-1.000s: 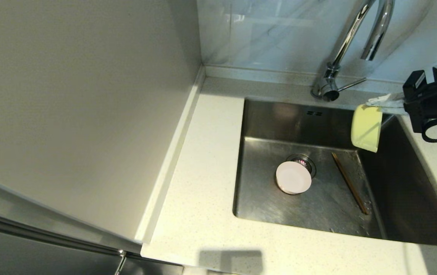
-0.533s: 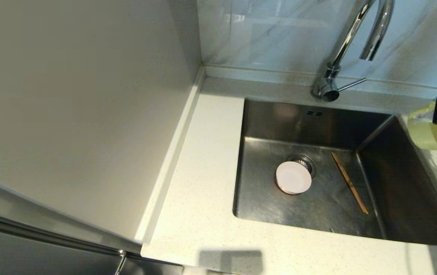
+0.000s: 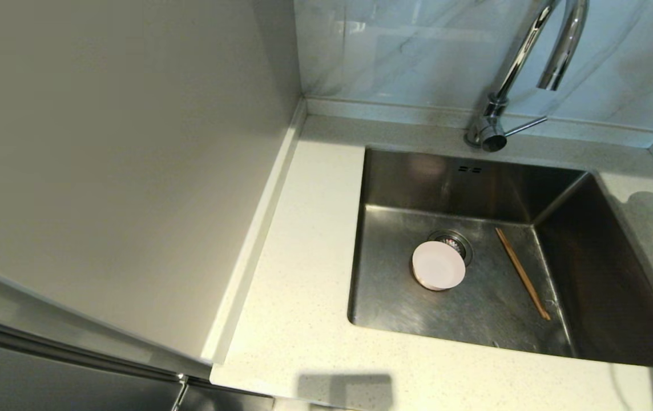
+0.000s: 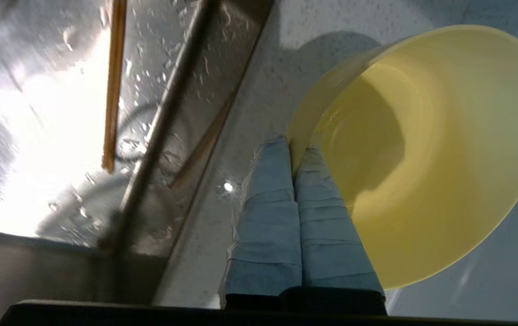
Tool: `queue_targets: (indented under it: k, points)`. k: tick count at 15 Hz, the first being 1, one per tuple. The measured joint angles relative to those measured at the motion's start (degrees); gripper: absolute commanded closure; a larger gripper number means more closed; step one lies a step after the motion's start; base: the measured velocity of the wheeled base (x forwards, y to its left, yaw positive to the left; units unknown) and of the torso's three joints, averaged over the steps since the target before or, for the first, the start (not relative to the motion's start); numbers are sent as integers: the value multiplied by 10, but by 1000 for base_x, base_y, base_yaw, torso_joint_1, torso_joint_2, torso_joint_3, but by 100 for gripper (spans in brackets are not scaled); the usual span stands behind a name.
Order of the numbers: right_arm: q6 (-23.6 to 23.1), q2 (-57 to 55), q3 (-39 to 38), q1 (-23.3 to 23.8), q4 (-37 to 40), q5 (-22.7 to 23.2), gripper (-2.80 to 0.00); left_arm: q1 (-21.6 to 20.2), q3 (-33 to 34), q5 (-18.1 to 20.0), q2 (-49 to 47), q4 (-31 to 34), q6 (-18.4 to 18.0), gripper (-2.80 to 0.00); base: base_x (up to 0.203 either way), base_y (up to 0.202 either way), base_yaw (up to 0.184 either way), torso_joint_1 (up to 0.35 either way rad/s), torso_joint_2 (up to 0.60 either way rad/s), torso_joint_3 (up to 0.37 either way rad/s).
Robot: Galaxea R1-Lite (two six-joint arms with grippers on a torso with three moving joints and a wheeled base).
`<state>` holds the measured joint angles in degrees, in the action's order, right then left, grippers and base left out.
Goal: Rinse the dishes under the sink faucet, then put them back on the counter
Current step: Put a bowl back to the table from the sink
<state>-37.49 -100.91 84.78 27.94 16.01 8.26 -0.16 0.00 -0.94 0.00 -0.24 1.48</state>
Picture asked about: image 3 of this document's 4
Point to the thin chrome faucet lever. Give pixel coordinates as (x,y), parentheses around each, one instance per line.
(526,125)

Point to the brown wooden chopstick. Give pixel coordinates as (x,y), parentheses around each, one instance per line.
(522,275)
(525,273)

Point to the pink plastic bowl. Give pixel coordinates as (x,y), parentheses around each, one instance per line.
(438,265)

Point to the stainless steel sink basin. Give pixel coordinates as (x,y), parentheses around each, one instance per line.
(418,319)

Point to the chrome gooseneck faucet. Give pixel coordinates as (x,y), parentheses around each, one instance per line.
(515,68)

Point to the round metal drain strainer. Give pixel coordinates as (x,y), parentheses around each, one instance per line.
(456,241)

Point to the beige tall cabinet side panel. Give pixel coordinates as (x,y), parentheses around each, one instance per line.
(104,142)

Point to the grey cabinet door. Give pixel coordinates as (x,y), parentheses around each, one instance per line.
(47,382)

